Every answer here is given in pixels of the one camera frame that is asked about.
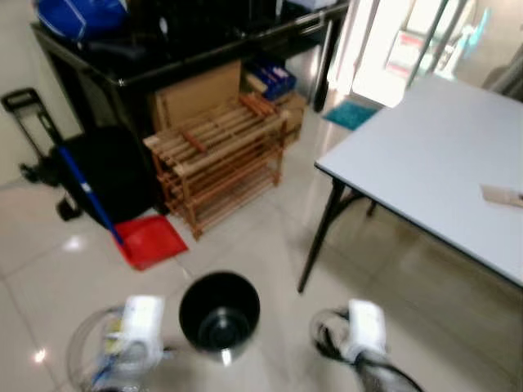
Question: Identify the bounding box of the brown cardboard strip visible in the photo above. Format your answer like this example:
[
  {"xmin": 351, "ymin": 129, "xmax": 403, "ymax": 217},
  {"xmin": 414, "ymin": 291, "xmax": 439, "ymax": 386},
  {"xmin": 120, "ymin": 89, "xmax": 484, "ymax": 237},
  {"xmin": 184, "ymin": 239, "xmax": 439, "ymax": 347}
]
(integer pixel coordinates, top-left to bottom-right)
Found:
[{"xmin": 481, "ymin": 185, "xmax": 523, "ymax": 209}]

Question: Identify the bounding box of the grey folding table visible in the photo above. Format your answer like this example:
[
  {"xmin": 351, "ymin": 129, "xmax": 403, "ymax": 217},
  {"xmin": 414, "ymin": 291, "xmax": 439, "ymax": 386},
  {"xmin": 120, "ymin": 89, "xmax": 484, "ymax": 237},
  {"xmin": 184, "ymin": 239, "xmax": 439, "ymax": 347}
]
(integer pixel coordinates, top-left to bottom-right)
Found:
[{"xmin": 297, "ymin": 75, "xmax": 523, "ymax": 293}]

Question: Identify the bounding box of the glass entrance door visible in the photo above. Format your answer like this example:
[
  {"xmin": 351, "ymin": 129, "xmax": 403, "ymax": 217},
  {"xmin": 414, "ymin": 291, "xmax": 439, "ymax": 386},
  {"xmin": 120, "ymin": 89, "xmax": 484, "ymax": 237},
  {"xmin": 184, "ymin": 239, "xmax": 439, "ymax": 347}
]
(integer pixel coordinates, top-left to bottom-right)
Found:
[{"xmin": 351, "ymin": 0, "xmax": 493, "ymax": 109}]

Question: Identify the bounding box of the teal floor mat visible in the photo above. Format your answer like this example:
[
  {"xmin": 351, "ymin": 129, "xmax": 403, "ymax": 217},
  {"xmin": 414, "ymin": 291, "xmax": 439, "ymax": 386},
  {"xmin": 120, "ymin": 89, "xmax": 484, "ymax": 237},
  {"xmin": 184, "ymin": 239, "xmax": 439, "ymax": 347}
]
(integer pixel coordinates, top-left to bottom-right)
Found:
[{"xmin": 323, "ymin": 100, "xmax": 380, "ymax": 132}]

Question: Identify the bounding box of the brown cardboard box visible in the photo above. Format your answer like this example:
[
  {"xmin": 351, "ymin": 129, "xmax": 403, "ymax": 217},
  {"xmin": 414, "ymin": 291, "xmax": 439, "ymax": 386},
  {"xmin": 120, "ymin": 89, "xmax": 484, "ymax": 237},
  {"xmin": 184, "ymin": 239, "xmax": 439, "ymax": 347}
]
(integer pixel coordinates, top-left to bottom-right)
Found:
[{"xmin": 274, "ymin": 90, "xmax": 308, "ymax": 145}]

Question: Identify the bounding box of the wooden slatted shoe rack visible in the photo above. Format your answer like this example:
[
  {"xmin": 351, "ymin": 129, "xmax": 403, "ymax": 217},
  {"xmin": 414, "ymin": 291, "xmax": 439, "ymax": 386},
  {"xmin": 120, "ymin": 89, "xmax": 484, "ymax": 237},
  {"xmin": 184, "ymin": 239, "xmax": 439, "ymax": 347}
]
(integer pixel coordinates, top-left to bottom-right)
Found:
[{"xmin": 145, "ymin": 92, "xmax": 289, "ymax": 240}]

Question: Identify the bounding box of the brown cardboard sheet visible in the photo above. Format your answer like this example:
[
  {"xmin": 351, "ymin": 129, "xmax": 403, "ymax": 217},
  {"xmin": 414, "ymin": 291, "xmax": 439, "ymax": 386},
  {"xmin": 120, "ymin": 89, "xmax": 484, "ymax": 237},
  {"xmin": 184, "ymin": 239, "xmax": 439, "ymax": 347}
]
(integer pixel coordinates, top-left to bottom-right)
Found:
[{"xmin": 151, "ymin": 59, "xmax": 244, "ymax": 132}]

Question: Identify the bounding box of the black desk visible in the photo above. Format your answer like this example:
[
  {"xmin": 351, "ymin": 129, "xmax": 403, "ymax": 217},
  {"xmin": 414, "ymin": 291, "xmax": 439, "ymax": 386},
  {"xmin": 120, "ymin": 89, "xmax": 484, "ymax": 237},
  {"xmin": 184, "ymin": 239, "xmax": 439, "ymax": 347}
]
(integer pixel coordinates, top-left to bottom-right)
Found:
[{"xmin": 31, "ymin": 0, "xmax": 352, "ymax": 145}]

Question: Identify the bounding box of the black luggage bag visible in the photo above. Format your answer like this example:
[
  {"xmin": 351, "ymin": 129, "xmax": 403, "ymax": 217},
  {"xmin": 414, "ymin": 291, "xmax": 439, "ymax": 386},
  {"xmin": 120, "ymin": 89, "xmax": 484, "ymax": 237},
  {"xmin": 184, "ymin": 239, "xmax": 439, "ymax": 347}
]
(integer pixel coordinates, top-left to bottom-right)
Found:
[{"xmin": 49, "ymin": 126, "xmax": 159, "ymax": 218}]

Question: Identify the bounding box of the blue bag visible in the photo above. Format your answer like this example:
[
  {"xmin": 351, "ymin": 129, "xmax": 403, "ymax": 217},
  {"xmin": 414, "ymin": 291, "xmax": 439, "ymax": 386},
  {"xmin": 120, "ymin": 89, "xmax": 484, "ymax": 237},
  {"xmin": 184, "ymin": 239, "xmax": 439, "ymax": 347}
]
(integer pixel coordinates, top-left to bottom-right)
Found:
[{"xmin": 35, "ymin": 0, "xmax": 130, "ymax": 42}]

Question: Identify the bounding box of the black hand trolley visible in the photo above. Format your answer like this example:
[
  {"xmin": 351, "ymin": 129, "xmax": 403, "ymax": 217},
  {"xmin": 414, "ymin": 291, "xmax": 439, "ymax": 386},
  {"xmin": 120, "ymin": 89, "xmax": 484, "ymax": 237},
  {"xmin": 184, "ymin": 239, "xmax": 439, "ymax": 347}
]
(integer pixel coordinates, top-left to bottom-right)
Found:
[{"xmin": 0, "ymin": 87, "xmax": 84, "ymax": 223}]

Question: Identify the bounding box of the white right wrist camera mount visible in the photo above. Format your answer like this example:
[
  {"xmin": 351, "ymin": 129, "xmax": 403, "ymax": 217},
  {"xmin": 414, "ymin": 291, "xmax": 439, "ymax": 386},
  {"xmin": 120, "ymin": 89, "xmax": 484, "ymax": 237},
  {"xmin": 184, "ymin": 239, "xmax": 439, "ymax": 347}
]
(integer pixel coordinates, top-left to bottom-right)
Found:
[{"xmin": 342, "ymin": 300, "xmax": 387, "ymax": 363}]

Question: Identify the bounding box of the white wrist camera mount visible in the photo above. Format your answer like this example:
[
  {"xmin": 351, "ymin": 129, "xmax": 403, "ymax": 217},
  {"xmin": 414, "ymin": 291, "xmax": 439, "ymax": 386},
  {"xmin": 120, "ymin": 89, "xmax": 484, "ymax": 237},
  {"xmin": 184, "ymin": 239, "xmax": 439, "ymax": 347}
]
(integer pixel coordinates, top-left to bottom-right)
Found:
[
  {"xmin": 342, "ymin": 300, "xmax": 387, "ymax": 363},
  {"xmin": 123, "ymin": 296, "xmax": 165, "ymax": 354}
]

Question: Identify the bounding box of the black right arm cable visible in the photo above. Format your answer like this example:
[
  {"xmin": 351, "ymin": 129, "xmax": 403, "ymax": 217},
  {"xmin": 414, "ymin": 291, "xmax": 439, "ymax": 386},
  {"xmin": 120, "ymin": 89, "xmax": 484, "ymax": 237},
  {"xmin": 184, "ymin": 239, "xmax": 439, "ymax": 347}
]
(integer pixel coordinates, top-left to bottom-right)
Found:
[{"xmin": 311, "ymin": 308, "xmax": 422, "ymax": 392}]

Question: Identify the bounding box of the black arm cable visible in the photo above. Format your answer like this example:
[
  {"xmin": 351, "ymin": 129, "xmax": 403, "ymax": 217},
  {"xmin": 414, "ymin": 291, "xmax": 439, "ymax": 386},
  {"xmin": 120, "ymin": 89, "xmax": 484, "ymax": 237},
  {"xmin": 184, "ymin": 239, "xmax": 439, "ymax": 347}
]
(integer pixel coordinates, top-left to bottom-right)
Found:
[
  {"xmin": 65, "ymin": 306, "xmax": 125, "ymax": 391},
  {"xmin": 311, "ymin": 308, "xmax": 422, "ymax": 392}
]

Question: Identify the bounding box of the red dustpan blue handle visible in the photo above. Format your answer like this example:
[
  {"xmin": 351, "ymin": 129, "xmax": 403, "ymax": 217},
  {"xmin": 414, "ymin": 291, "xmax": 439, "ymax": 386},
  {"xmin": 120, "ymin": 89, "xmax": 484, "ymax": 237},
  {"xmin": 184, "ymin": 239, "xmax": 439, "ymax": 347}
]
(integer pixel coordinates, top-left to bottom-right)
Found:
[{"xmin": 56, "ymin": 145, "xmax": 190, "ymax": 272}]

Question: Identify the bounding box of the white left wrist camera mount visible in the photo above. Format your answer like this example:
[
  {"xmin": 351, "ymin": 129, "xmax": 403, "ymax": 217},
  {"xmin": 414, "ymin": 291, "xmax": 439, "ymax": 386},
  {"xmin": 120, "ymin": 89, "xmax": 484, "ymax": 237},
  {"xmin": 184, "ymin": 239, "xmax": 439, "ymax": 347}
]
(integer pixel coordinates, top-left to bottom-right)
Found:
[{"xmin": 123, "ymin": 296, "xmax": 165, "ymax": 354}]

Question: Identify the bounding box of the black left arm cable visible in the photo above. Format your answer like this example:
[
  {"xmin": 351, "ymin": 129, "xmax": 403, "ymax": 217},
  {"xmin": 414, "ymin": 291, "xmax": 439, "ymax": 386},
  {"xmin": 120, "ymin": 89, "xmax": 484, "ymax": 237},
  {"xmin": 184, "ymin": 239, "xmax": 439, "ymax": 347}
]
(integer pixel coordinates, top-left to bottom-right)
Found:
[{"xmin": 65, "ymin": 306, "xmax": 125, "ymax": 391}]

